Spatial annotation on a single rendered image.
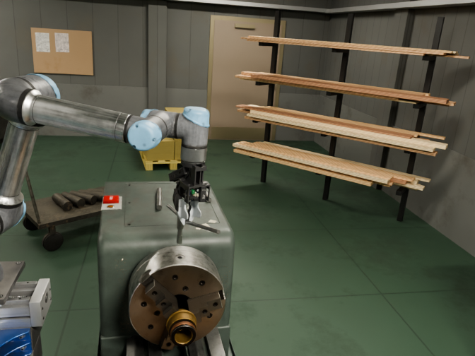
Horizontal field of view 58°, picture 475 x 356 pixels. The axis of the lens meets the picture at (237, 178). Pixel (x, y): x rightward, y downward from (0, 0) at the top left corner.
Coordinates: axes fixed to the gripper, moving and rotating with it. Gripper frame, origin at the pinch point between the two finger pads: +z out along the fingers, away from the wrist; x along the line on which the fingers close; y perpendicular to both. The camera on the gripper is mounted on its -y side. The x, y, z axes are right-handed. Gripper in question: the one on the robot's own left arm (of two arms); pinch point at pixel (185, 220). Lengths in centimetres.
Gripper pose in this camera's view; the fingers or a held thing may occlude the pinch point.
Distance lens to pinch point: 136.2
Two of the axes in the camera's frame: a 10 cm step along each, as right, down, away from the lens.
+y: 5.4, 3.2, -7.8
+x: 8.4, -0.9, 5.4
